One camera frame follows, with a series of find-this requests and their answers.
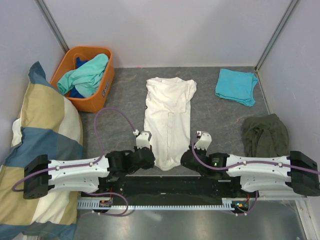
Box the aluminium corner post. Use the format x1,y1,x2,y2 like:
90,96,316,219
254,0,301,73
34,0,70,53

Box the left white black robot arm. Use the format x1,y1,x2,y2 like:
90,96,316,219
23,147,155,200

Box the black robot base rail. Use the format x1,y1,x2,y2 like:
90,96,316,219
96,176,259,205

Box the white t shirt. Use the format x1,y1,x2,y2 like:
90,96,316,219
144,77,197,171

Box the white slotted cable duct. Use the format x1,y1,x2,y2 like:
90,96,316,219
77,198,250,211

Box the left aluminium corner post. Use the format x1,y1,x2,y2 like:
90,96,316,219
34,0,70,53

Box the mint green t shirt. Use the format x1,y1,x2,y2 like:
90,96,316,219
57,53,109,98

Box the orange plastic basket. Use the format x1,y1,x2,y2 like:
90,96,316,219
50,46,115,113

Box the right aluminium corner post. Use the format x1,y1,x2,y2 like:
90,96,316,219
254,0,301,73

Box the blue beige checkered pillow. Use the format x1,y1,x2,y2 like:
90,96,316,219
0,62,83,240

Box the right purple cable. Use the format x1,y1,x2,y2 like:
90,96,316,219
191,142,320,217

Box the dark blue t shirt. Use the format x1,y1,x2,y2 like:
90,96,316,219
75,57,88,69

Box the olive green t shirt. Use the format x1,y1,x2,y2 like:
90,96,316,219
242,113,290,158

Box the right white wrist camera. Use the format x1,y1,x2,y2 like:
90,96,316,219
194,131,212,151

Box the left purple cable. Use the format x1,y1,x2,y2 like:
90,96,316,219
11,107,140,217

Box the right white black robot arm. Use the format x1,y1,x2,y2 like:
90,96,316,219
180,148,320,197

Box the purple cable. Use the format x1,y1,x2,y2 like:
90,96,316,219
191,142,320,217
11,107,140,217

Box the aluminium extrusion rails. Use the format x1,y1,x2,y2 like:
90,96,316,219
258,190,307,201

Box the folded turquoise t shirt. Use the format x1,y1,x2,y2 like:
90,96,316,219
215,68,258,107

